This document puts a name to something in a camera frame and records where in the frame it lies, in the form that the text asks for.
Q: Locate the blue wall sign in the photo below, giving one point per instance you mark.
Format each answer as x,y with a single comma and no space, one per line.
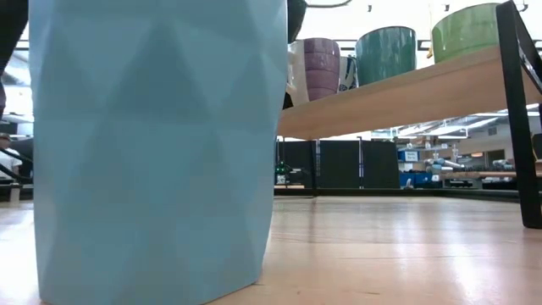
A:
408,156

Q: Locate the grey background robot arm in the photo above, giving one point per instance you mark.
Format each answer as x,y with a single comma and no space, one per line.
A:
444,163

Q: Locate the purple ribbed mug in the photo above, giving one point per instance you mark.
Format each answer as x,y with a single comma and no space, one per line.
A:
322,68

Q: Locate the green glazed ceramic mug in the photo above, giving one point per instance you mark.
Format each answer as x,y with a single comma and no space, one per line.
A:
466,34

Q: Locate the green electronic device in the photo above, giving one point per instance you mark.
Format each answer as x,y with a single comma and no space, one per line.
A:
281,167

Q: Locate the light blue faceted mug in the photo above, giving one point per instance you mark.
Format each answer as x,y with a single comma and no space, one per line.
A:
148,169

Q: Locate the person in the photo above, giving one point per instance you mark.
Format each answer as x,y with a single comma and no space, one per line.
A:
8,163

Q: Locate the blue storage bins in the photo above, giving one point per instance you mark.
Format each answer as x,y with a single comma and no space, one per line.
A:
415,179

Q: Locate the background wooden workbench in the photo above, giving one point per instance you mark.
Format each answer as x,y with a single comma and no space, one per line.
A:
478,174

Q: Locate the white mug with blue pattern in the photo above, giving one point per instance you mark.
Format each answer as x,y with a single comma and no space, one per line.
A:
348,72

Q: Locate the black partition panels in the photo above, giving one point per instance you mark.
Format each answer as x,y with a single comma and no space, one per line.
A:
339,165

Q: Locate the black diagonal railing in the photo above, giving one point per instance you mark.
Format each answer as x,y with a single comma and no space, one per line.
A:
17,177

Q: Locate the dark teal glazed mug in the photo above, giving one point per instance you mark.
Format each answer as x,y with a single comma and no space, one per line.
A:
385,55

